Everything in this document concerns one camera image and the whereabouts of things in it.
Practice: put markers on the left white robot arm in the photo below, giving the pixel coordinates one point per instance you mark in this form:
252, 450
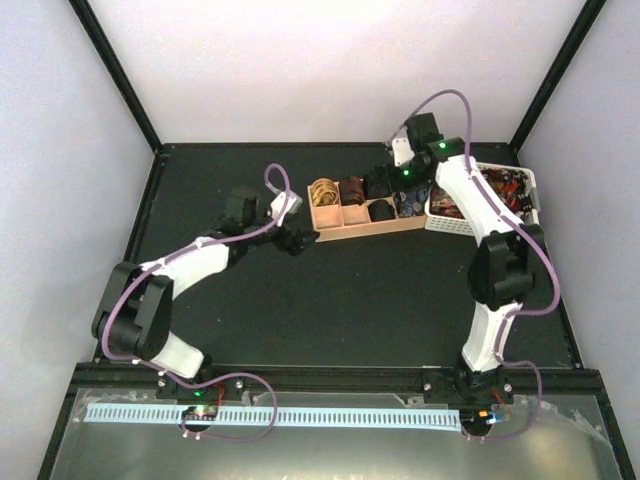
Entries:
134, 316

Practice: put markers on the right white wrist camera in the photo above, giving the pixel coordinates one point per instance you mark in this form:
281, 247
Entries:
400, 150

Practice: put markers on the pile of patterned ties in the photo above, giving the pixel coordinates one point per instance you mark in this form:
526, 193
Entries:
510, 185

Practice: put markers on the yellow rolled tie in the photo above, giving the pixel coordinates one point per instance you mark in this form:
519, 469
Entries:
324, 192

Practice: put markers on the dark red rolled tie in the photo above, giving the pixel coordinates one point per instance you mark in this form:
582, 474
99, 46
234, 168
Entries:
351, 191

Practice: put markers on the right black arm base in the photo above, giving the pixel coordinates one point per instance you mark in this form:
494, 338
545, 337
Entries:
460, 387

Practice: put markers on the black rolled tie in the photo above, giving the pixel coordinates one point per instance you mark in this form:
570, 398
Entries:
376, 186

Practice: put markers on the long black tie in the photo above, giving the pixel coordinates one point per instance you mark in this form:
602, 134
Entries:
380, 210

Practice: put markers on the wooden compartment tray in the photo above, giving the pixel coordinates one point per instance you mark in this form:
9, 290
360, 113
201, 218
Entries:
337, 222

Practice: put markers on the light blue slotted cable duct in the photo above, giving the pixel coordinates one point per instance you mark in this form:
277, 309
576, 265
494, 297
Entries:
309, 417

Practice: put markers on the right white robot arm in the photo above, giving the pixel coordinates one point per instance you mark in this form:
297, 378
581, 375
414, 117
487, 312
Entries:
504, 267

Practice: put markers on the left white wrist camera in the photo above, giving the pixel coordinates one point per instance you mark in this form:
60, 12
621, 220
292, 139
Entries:
283, 204

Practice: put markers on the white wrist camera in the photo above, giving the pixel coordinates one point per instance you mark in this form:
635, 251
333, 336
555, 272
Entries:
400, 150
283, 204

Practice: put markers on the black frame post right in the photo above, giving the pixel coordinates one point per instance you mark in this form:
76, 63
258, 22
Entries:
570, 46

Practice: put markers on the white plastic basket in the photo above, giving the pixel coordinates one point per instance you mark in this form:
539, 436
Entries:
461, 227

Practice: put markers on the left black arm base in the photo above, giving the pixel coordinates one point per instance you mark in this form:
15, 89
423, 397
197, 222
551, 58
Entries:
210, 384

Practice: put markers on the black frame post left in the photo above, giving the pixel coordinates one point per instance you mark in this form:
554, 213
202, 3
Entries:
103, 47

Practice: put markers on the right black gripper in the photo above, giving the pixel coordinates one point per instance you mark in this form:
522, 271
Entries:
389, 169

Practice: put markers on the black frame post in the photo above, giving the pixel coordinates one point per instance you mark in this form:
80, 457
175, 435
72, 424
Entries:
570, 46
103, 47

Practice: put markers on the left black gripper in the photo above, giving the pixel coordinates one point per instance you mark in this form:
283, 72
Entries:
295, 247

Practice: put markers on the blue patterned rolled tie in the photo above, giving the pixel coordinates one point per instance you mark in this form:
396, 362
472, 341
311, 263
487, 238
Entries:
411, 203

